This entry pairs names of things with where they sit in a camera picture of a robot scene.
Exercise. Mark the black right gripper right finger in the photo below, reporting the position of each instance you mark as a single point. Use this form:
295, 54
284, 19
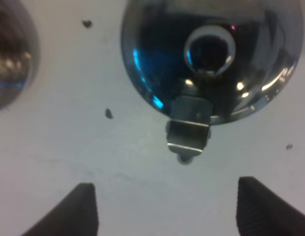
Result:
260, 212

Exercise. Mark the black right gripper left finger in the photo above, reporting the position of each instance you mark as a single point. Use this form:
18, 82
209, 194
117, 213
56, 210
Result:
75, 215

